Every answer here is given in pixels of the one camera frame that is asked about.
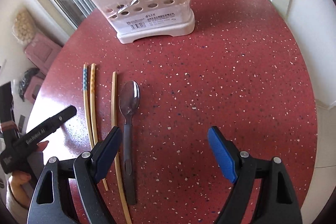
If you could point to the pink plastic stool stack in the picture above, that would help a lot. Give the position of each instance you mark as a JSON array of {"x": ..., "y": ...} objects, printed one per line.
[{"x": 42, "y": 52}]

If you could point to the person's left hand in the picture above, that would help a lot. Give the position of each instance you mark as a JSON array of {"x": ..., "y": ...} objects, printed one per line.
[{"x": 18, "y": 200}]

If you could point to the orange patterned bamboo chopstick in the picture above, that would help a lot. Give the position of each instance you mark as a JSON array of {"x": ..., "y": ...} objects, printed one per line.
[{"x": 93, "y": 103}]

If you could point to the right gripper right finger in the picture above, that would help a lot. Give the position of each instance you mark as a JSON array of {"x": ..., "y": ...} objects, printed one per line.
[{"x": 276, "y": 202}]

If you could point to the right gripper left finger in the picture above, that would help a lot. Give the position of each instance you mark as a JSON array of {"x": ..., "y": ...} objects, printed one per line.
[{"x": 52, "y": 199}]

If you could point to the black plastic bag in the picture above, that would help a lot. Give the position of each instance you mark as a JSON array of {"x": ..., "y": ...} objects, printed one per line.
[{"x": 25, "y": 81}]

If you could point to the dark translucent plastic spoon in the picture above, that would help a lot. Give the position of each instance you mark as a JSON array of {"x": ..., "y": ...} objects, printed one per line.
[{"x": 128, "y": 103}]

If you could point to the blue patterned bamboo chopstick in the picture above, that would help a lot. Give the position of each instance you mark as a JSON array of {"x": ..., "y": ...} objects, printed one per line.
[{"x": 86, "y": 105}]

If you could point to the pink plastic utensil holder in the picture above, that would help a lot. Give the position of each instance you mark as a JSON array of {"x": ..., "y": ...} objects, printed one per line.
[{"x": 137, "y": 19}]

